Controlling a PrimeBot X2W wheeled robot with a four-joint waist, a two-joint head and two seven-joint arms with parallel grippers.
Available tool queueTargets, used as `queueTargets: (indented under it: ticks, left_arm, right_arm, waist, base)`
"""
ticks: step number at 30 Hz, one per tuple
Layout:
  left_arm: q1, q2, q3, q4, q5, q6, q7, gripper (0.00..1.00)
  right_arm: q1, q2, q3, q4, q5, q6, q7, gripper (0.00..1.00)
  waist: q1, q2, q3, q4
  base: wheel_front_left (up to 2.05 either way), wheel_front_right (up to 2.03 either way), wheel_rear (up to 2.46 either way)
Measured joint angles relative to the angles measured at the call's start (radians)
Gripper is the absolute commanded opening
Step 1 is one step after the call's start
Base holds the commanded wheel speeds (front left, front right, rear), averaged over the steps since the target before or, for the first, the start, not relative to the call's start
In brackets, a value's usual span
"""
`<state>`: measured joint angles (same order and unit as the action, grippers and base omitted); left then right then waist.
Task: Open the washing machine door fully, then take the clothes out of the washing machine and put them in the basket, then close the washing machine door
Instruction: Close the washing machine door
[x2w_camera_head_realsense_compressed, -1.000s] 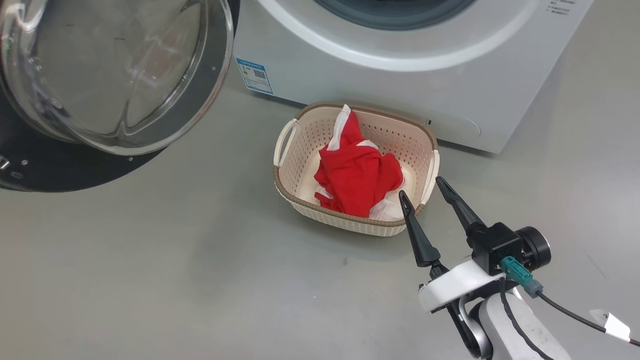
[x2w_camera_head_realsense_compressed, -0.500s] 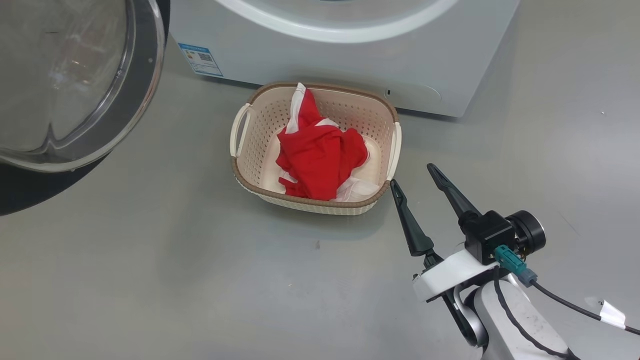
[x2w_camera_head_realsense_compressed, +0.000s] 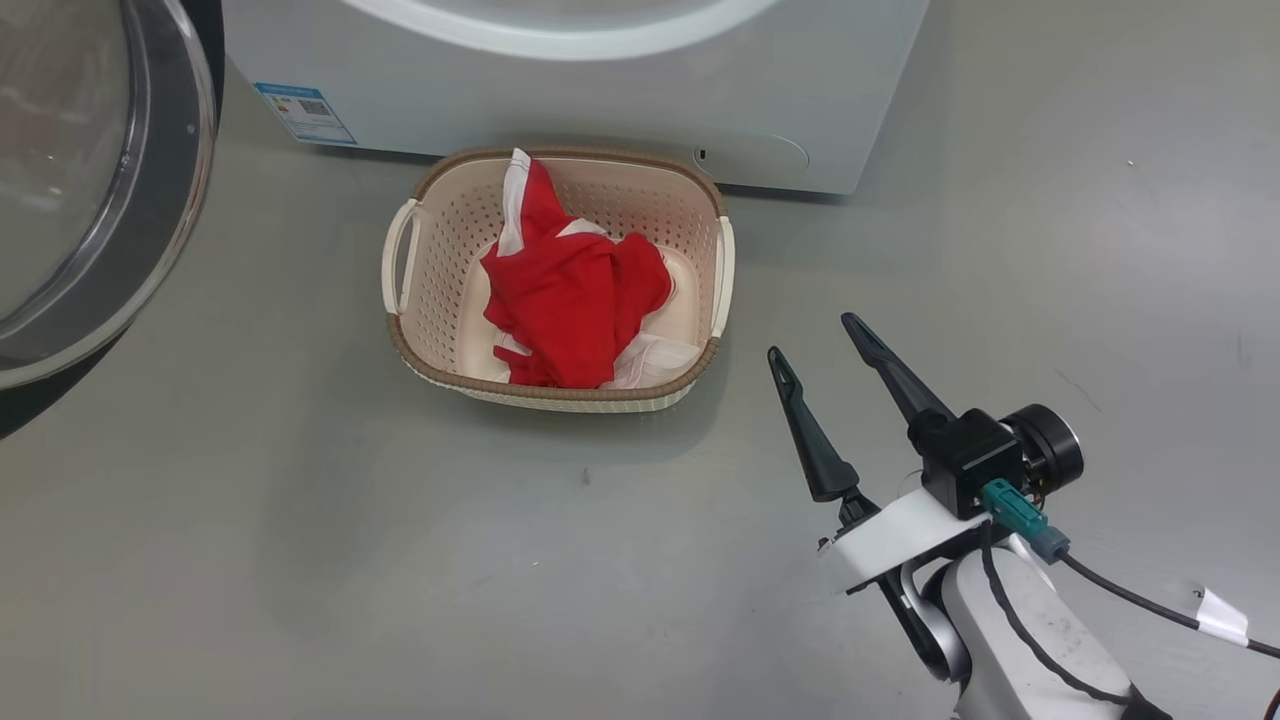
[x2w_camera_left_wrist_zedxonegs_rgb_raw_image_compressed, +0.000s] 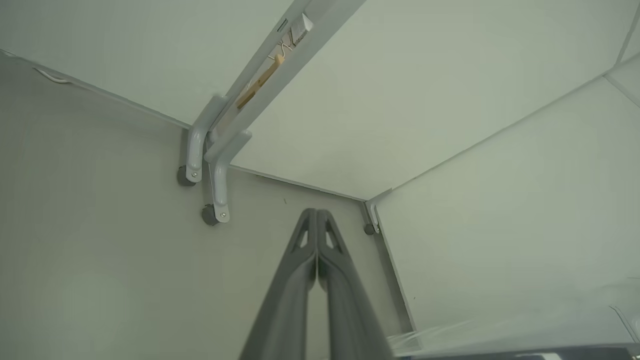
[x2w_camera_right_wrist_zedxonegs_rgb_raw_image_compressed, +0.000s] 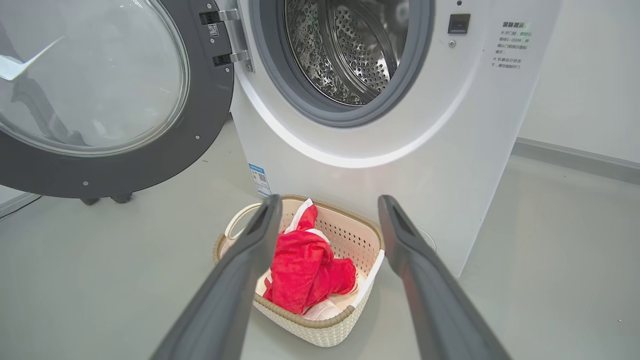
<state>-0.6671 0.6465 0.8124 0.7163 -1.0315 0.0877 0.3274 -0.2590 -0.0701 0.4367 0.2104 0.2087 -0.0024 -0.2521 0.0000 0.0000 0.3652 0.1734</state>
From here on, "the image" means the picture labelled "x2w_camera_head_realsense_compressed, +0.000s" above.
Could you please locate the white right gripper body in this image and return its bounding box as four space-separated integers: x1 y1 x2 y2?
818 487 988 598

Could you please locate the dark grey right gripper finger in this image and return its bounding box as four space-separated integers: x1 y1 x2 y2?
840 312 956 431
767 346 863 505

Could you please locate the red garment with white cuff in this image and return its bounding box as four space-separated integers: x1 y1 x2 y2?
480 148 674 389

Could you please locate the round glass washing machine door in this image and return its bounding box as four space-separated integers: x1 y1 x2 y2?
0 0 226 441

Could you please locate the white front-load washing machine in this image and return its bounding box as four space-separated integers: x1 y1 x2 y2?
222 0 931 196

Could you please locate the cream perforated laundry basket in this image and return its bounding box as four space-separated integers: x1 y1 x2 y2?
381 147 736 414

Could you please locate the blue white energy label sticker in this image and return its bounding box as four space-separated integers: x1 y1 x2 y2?
253 82 358 147

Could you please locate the black cable with teal connector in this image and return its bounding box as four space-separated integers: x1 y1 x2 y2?
982 478 1280 661

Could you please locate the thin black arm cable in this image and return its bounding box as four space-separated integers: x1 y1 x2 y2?
978 520 1171 720

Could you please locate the white cable label tag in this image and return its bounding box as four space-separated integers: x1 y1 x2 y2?
1195 588 1251 646

